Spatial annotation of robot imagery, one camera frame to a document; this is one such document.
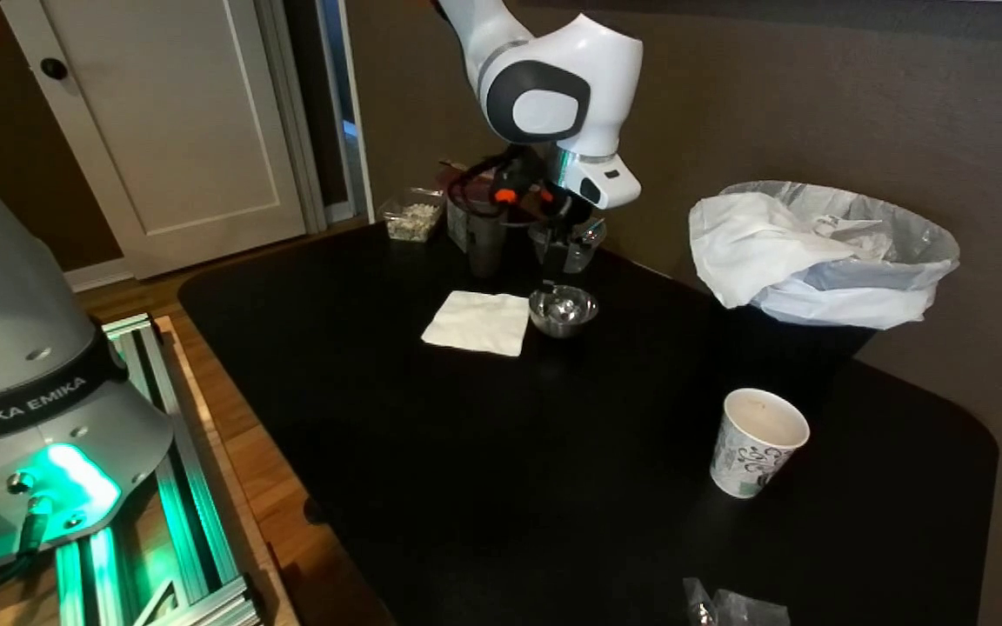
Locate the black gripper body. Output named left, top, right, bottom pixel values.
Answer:
left=459, top=146, right=599, bottom=232

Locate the white paper serviette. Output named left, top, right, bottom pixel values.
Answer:
left=420, top=290, right=530, bottom=359

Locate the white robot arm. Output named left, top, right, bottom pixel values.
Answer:
left=0, top=200, right=175, bottom=566

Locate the grey square container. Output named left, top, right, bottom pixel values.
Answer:
left=530, top=215, right=607, bottom=277

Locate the translucent plastic cup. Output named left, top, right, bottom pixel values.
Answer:
left=445, top=194, right=504, bottom=277

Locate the container of white pieces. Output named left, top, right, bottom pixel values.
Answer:
left=378, top=188, right=440, bottom=245

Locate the black bin with white liner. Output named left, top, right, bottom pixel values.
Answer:
left=686, top=181, right=960, bottom=350

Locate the white patterned paper cup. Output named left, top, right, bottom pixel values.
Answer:
left=710, top=385, right=810, bottom=502

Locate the white door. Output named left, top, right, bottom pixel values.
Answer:
left=0, top=0, right=308, bottom=277

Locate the small plastic snack packet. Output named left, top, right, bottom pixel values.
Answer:
left=682, top=578, right=794, bottom=626

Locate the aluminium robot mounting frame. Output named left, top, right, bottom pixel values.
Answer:
left=0, top=309, right=302, bottom=626

